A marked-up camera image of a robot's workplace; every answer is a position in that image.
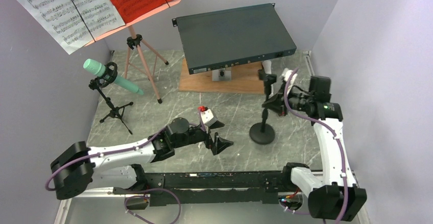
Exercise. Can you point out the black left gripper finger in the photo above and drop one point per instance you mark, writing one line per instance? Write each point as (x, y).
(215, 124)
(218, 144)

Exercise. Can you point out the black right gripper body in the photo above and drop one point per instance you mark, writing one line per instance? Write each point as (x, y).
(299, 101)

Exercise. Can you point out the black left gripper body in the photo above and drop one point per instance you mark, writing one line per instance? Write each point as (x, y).
(196, 135)

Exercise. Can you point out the black round-base mic stand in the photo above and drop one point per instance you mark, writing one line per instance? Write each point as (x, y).
(261, 132)

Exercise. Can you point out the white microphone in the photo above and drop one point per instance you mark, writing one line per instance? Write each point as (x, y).
(267, 66)

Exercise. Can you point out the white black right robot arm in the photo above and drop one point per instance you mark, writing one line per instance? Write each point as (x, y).
(336, 195)

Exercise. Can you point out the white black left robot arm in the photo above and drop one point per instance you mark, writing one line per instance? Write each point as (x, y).
(80, 167)

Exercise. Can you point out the wooden board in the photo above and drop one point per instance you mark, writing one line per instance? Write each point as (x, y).
(244, 80)

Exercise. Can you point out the pink music stand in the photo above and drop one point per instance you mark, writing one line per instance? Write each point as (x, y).
(135, 57)

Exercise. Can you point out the mint green microphone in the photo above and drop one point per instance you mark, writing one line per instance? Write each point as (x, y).
(108, 72)

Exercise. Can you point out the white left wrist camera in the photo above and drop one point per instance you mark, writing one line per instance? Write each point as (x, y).
(206, 117)

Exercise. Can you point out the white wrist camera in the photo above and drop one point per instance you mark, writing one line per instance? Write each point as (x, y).
(289, 76)
(206, 117)

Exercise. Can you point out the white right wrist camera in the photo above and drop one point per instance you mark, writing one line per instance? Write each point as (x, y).
(289, 76)

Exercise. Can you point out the grey unit support bracket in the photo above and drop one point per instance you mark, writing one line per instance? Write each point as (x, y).
(222, 74)

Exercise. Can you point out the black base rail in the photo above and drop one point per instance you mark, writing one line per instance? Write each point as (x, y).
(213, 187)

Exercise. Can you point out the dark rack-mount audio unit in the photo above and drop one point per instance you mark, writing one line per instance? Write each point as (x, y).
(232, 37)

